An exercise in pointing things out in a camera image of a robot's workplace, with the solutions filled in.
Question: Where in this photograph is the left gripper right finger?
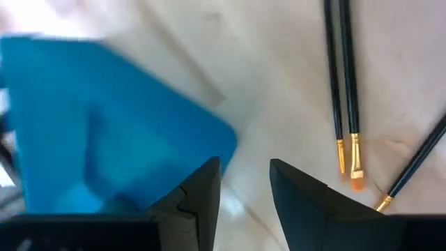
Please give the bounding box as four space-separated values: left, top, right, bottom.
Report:
269 158 387 251

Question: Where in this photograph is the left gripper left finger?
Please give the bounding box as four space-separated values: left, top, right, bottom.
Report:
147 155 222 251

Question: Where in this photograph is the blue plastic bin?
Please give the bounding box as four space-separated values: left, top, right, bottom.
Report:
0 33 239 214

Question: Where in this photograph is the paintbrush with tan bristles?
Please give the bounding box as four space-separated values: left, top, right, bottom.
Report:
375 113 446 213

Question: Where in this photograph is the paintbrush with orange flat bristles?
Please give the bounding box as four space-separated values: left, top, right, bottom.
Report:
338 0 366 192

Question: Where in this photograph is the thin dark-handled paintbrush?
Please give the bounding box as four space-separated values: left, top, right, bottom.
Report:
323 0 347 175

